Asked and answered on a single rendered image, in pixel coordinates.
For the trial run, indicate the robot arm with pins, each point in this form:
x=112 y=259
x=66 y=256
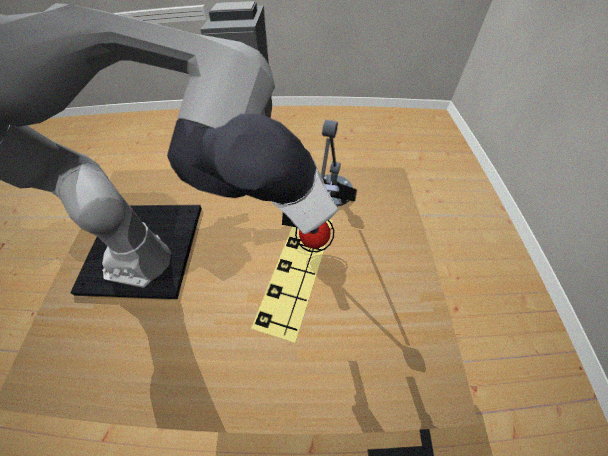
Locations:
x=47 y=58

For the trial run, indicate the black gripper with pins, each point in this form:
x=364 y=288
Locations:
x=341 y=191

